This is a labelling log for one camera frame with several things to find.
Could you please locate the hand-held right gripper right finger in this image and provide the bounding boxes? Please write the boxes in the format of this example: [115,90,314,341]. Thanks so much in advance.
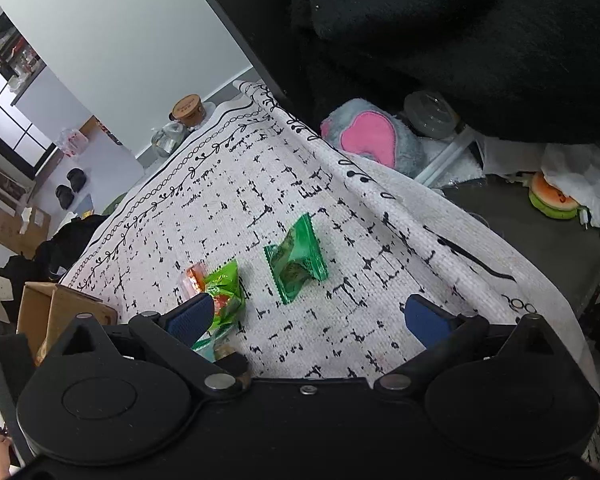
[374,294,576,393]

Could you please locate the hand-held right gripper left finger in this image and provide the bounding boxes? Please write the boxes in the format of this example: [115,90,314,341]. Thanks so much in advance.
[45,292,253,398]

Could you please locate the red and green snack packet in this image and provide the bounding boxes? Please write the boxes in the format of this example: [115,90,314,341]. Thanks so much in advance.
[184,259,247,361]

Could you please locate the brown cardboard box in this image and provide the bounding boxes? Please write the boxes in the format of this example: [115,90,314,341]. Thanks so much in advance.
[0,206,52,257]
[17,281,119,367]

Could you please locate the grey side table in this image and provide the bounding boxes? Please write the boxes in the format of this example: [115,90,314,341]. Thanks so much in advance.
[442,177,600,318]

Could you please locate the black clothing pile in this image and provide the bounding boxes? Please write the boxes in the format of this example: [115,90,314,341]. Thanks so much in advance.
[0,214,110,306]

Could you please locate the white black-patterned tablecloth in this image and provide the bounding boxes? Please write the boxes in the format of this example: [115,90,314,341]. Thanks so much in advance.
[59,79,600,480]

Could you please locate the white clear box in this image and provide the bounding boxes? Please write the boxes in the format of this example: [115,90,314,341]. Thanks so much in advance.
[414,127,486,188]

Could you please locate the watermelon plush toy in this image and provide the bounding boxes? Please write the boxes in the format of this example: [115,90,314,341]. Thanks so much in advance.
[528,171,582,221]

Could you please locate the black slippers pair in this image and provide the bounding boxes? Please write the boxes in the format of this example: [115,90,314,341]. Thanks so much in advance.
[54,168,89,209]

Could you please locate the clear glass jar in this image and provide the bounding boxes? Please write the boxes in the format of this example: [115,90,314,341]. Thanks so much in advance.
[151,121,190,160]

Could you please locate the grey pink plush toy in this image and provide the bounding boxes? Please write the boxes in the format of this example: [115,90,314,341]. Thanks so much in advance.
[320,98,427,177]

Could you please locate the flat brown cardboard box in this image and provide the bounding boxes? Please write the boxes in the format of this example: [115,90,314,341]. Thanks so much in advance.
[0,206,52,257]

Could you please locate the clear plastic lid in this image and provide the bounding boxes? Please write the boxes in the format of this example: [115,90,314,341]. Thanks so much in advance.
[403,90,463,139]

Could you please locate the wooden lid jar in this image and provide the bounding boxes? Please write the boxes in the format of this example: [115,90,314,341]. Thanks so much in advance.
[171,94,207,127]

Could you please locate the clear bag red contents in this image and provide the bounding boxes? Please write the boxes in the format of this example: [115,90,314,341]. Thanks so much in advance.
[56,126,90,160]

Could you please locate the white plastic bag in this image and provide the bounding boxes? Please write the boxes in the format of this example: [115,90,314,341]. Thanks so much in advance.
[482,137,600,258]

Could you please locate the black framed window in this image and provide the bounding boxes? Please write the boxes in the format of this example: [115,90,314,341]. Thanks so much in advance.
[0,50,57,178]

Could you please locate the black fleece clothing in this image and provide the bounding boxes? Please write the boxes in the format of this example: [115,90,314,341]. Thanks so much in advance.
[280,0,600,148]

